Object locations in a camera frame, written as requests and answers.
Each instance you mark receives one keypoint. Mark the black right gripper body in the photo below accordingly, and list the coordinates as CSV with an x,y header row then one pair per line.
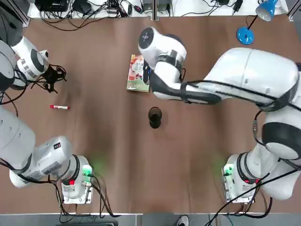
x,y
146,75

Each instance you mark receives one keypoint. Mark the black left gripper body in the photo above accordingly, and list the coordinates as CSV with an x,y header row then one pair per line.
x,y
53,75

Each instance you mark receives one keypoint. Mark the colourful juice recipe book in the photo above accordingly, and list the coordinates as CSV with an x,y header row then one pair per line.
x,y
135,77

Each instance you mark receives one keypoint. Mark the red-capped whiteboard marker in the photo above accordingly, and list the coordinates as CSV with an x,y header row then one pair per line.
x,y
60,107

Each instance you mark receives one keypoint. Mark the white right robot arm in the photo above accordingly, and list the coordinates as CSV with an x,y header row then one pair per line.
x,y
247,75

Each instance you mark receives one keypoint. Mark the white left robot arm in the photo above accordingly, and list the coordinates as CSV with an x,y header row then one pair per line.
x,y
47,160

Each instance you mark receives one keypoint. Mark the black mesh pen holder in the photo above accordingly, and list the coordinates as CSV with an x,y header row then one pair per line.
x,y
154,120

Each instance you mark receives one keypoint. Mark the black electronics box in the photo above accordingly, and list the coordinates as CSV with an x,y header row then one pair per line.
x,y
51,5

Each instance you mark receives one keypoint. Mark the blue desk lamp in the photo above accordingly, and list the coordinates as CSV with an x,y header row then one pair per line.
x,y
244,36

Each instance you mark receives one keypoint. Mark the black power adapter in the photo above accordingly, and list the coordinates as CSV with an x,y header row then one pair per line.
x,y
238,5

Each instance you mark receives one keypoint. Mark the aluminium frame beam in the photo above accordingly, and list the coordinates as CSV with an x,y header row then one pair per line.
x,y
21,18

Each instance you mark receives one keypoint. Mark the aluminium frame post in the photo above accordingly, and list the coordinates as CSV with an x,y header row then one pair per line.
x,y
155,9

